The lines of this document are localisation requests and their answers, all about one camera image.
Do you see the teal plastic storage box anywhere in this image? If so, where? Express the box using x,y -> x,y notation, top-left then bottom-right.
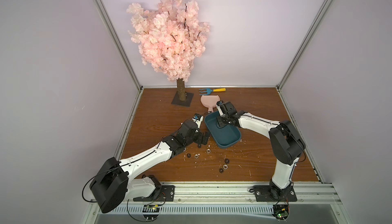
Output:
204,111 -> 242,149

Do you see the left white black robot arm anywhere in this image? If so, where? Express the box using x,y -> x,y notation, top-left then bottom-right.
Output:
89,114 -> 209,213

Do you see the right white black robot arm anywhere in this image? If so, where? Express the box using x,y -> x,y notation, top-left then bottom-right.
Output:
216,101 -> 306,199

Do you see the pink toy dustpan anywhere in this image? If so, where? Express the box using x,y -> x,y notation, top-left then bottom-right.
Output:
201,95 -> 220,114

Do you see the blue yellow toy rake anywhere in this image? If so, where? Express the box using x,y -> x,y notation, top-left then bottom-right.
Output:
199,88 -> 226,95

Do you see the left circuit board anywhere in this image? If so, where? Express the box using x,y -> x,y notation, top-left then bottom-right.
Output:
142,205 -> 161,222

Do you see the circuit board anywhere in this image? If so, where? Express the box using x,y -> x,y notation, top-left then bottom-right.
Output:
142,205 -> 161,222
272,205 -> 290,221

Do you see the pink artificial blossom tree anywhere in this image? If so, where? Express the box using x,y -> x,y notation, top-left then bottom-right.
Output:
127,0 -> 210,102

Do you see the right circuit board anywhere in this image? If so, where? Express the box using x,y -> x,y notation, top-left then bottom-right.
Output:
272,205 -> 290,221

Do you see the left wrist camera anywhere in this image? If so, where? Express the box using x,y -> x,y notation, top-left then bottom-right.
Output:
192,113 -> 204,129

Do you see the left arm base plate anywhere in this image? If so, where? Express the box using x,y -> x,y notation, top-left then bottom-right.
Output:
132,185 -> 175,202

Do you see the aluminium front rail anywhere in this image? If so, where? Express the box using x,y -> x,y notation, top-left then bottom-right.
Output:
89,182 -> 343,205

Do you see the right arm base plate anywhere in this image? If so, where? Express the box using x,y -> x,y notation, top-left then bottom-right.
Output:
249,185 -> 298,202

